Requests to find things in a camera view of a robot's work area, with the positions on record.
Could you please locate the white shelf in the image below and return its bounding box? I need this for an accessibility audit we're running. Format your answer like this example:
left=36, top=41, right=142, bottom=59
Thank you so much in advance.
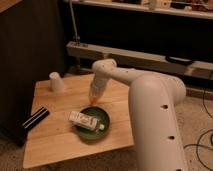
left=63, top=0, right=213, bottom=20

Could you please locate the white plastic bottle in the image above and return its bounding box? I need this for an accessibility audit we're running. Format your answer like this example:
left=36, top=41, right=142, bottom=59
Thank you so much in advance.
left=69, top=111, right=105, bottom=131

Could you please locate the black handle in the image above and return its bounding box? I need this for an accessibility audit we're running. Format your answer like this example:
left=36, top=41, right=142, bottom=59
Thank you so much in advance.
left=165, top=56, right=195, bottom=66

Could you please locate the green bowl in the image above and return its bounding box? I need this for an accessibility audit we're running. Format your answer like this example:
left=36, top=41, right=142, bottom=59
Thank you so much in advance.
left=75, top=107, right=110, bottom=140

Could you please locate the white paper cup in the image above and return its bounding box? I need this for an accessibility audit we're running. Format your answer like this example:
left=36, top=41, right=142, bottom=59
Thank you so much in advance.
left=49, top=72, right=65, bottom=92

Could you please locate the black floor cable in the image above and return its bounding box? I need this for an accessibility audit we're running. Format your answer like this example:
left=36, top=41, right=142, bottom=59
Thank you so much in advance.
left=183, top=88, right=213, bottom=164

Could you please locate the wooden table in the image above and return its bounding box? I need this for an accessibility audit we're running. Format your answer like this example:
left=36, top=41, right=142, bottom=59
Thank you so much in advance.
left=23, top=75, right=133, bottom=168

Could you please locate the metal pole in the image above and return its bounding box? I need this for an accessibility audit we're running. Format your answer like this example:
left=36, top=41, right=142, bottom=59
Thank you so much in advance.
left=69, top=0, right=81, bottom=45

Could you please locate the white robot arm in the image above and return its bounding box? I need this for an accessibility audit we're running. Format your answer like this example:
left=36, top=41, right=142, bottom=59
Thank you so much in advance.
left=89, top=59, right=188, bottom=171

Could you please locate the orange pepper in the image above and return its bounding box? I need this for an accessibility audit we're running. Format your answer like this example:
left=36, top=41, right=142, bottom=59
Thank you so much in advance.
left=90, top=98, right=98, bottom=105

